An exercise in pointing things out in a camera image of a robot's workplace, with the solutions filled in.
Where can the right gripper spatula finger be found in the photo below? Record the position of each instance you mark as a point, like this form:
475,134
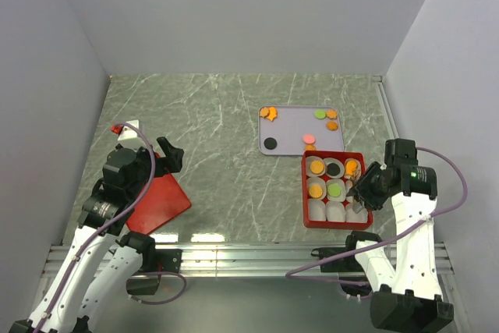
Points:
357,173
357,206

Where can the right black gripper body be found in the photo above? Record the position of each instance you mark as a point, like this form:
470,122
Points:
370,186

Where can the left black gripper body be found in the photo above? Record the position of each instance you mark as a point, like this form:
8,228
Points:
145,164

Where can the orange fish cookie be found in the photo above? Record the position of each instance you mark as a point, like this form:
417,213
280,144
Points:
354,181
272,114
351,168

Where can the green round cookie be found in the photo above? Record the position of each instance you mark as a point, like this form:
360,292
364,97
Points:
320,114
334,190

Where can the red cookie tin box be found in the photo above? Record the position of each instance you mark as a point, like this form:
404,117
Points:
331,212

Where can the orange round cookie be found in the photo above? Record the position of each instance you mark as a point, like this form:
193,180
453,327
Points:
317,167
332,126
315,191

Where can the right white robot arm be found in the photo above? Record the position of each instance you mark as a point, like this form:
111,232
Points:
407,296

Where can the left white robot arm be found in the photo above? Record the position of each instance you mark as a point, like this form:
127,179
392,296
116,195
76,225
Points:
101,258

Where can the red tin lid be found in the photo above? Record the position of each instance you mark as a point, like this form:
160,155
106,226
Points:
164,201

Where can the orange swirl cookie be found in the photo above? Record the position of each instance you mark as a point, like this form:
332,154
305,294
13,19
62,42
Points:
310,147

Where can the orange flower cookie right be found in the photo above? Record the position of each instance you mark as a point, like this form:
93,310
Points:
332,114

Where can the orange flower cookie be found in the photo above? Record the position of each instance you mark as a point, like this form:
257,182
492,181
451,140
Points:
264,112
332,114

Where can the lavender plastic tray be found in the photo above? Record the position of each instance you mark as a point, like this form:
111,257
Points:
292,123

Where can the orange flower cookie left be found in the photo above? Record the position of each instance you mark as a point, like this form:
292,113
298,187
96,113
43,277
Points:
264,112

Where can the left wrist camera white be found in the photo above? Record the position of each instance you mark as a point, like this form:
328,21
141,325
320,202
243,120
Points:
127,138

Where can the aluminium rail frame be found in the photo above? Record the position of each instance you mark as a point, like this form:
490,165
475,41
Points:
240,260

